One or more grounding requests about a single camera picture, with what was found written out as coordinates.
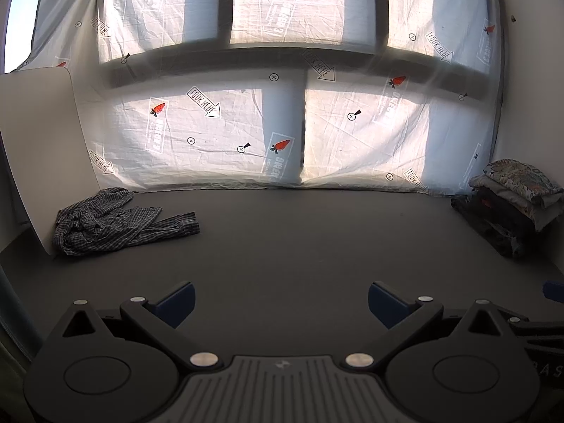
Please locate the dark folded pants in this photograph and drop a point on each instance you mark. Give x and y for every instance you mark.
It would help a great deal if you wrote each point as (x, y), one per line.
(498, 239)

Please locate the white board panel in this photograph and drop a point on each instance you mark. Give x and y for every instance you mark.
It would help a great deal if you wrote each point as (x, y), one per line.
(39, 141)

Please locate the blue plaid shirt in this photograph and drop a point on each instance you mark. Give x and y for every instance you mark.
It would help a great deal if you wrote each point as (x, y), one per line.
(110, 229)

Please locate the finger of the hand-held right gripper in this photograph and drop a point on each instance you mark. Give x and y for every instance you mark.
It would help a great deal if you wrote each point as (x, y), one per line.
(554, 291)

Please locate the black garment with red label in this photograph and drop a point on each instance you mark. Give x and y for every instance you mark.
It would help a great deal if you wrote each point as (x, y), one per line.
(502, 209)

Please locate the floral folded garment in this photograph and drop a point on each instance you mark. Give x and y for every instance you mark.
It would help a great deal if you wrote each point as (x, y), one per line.
(515, 176)

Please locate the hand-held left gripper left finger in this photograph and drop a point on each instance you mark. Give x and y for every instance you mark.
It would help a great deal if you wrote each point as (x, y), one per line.
(175, 302)

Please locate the white printed sheet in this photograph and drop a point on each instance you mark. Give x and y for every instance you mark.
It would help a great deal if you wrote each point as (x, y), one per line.
(352, 141)

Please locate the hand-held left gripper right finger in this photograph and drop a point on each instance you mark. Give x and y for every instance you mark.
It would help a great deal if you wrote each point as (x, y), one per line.
(387, 302)

